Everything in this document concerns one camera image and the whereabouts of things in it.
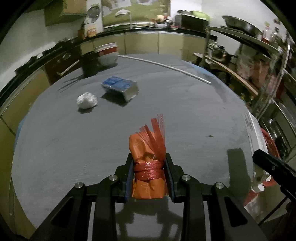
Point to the orange labelled packet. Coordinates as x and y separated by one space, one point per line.
91 32

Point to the dark box appliance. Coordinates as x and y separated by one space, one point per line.
189 22

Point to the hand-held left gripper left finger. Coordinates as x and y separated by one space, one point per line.
127 183

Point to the metal pot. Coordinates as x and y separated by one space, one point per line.
219 52

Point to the blue and silver box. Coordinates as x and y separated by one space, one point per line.
118 83

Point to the metal kitchen rack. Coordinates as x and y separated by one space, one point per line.
249 38

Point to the red plastic mesh basket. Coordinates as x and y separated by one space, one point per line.
269 141

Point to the green wall poster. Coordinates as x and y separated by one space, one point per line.
138 11

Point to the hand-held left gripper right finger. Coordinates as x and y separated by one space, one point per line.
172 185

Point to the black container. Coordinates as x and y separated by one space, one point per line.
91 67

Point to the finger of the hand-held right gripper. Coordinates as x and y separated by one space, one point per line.
272 164

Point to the large metal basin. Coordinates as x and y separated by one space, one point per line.
240 23

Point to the wooden board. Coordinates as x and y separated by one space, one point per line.
231 74

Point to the long white rod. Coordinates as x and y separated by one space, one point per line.
166 66

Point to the stack of red-rimmed bowls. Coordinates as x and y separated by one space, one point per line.
107 55

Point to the wall cabinet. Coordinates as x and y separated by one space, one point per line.
69 9

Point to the orange packet with red ribbon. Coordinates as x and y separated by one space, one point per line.
148 190

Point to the dark oven door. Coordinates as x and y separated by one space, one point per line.
62 64

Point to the white crumpled paper ball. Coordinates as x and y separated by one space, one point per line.
86 100

